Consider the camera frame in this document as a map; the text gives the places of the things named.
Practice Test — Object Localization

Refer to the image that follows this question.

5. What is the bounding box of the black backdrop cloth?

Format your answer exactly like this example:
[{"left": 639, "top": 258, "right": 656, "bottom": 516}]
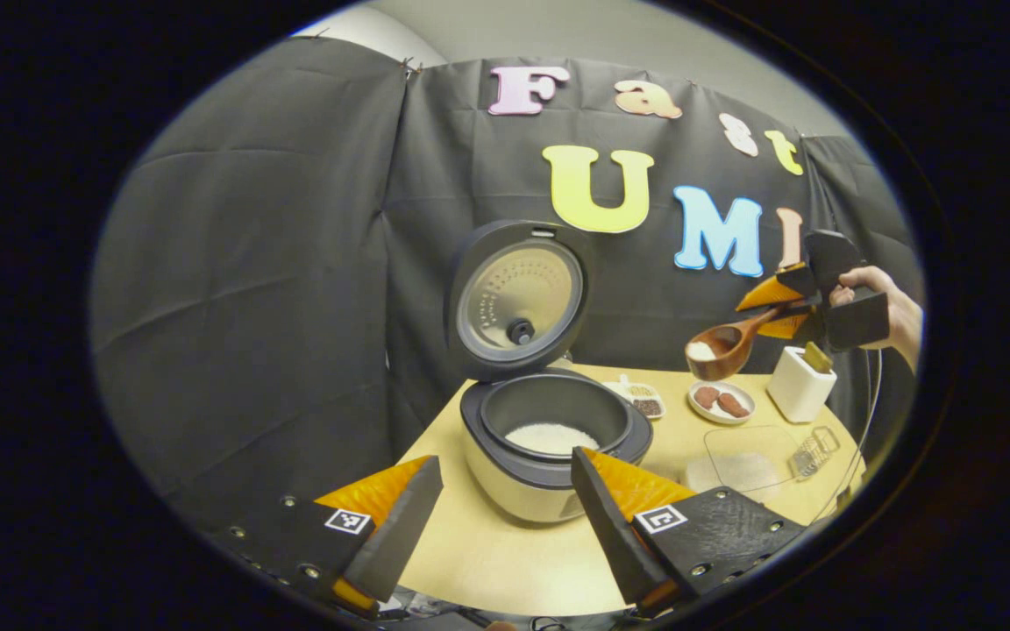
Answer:
[{"left": 89, "top": 37, "right": 918, "bottom": 527}]

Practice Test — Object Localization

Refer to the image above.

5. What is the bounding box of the white rice heap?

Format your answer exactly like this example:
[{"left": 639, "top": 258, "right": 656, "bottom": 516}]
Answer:
[{"left": 505, "top": 422, "right": 601, "bottom": 457}]

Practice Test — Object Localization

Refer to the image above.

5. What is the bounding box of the clear chopstick holder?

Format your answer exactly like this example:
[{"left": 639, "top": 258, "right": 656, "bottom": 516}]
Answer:
[{"left": 790, "top": 425, "right": 841, "bottom": 480}]

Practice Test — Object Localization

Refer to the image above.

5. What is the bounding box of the white divided bean dish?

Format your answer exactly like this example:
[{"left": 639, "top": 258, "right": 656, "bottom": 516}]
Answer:
[{"left": 603, "top": 374, "right": 666, "bottom": 420}]

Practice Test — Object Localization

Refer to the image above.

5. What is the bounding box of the wooden spoon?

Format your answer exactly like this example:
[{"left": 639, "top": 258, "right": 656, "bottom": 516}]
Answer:
[{"left": 685, "top": 302, "right": 813, "bottom": 382}]

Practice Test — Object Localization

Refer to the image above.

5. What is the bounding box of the grey rice cooker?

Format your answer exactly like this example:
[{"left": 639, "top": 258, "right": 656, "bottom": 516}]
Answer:
[{"left": 444, "top": 219, "right": 655, "bottom": 525}]

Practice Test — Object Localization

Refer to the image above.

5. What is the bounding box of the white round plate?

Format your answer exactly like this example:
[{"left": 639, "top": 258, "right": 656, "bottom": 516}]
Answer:
[{"left": 687, "top": 379, "right": 757, "bottom": 426}]

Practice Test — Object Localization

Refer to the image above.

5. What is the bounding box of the white rice box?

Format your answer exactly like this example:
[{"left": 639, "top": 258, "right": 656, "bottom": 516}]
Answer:
[{"left": 685, "top": 425, "right": 800, "bottom": 505}]

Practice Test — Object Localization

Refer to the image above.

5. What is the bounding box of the white toaster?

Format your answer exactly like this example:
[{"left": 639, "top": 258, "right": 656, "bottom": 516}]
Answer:
[{"left": 766, "top": 344, "right": 839, "bottom": 424}]

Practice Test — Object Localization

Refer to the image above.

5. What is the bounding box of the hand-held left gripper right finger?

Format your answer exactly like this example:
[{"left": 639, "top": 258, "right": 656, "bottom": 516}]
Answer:
[{"left": 571, "top": 447, "right": 817, "bottom": 619}]

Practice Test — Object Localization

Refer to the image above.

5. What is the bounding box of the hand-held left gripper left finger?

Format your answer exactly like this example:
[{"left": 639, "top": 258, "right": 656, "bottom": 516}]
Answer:
[{"left": 207, "top": 454, "right": 445, "bottom": 621}]

